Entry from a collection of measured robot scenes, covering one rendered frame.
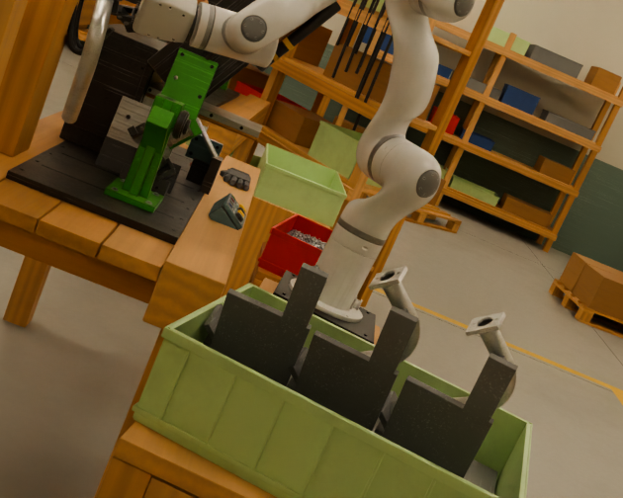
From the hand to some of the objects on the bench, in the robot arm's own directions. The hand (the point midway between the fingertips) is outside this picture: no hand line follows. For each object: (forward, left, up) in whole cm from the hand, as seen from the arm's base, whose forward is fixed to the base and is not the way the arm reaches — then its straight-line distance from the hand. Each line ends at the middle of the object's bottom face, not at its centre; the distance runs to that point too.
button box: (-26, -80, -47) cm, 96 cm away
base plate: (+6, -94, -47) cm, 106 cm away
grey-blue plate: (-8, -106, -44) cm, 115 cm away
